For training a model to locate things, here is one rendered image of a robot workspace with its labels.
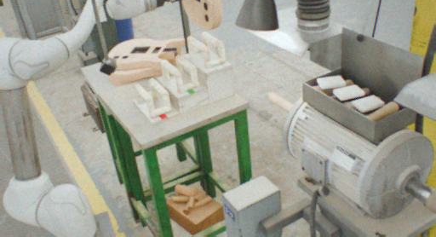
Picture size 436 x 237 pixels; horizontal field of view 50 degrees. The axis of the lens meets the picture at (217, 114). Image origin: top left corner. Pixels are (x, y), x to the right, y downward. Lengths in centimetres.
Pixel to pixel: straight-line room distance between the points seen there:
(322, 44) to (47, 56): 92
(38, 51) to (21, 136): 37
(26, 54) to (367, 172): 115
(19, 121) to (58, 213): 37
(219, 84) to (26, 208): 103
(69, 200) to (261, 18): 99
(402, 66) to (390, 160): 25
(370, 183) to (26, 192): 130
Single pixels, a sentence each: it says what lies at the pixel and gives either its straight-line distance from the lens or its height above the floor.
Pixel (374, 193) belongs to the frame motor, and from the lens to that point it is 128.
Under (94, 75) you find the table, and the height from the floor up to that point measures 90.
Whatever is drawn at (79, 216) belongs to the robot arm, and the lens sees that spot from 191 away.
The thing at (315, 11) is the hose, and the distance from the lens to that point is 147.
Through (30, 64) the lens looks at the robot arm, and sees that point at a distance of 170.
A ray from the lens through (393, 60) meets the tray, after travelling 132.
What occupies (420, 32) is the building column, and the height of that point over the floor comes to 122.
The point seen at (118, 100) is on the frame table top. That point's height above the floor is 93.
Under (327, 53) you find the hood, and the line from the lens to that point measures 147.
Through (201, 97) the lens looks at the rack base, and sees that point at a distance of 230.
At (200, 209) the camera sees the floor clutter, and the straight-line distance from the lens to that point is 293.
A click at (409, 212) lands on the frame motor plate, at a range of 145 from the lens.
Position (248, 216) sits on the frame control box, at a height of 108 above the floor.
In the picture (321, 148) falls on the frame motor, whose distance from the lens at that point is 136.
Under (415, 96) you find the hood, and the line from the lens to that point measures 115.
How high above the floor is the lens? 209
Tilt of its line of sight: 31 degrees down
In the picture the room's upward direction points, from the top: 7 degrees counter-clockwise
